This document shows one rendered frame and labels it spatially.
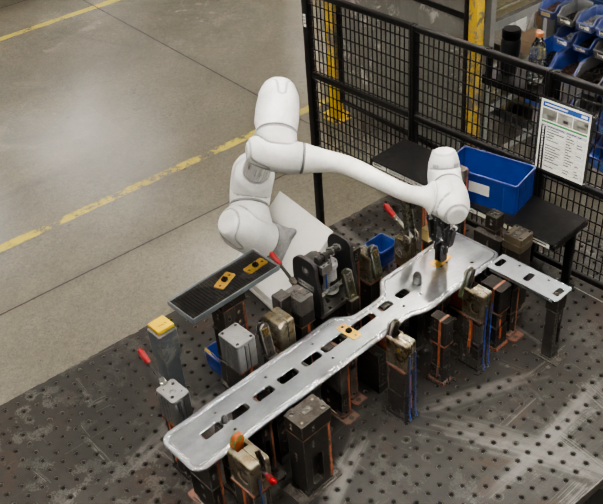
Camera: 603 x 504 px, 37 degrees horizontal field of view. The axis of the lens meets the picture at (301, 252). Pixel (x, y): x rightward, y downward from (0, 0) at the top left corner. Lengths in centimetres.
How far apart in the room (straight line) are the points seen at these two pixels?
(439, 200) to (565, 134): 72
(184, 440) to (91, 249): 268
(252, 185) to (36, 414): 113
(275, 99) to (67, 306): 231
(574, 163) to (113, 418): 187
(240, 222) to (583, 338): 132
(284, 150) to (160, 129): 348
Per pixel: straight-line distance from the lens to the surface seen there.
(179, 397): 276
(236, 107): 644
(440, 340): 309
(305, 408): 271
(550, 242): 335
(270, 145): 287
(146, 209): 549
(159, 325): 286
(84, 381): 342
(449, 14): 508
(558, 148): 343
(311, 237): 345
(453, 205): 281
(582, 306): 360
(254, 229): 338
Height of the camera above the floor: 302
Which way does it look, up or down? 37 degrees down
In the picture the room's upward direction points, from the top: 5 degrees counter-clockwise
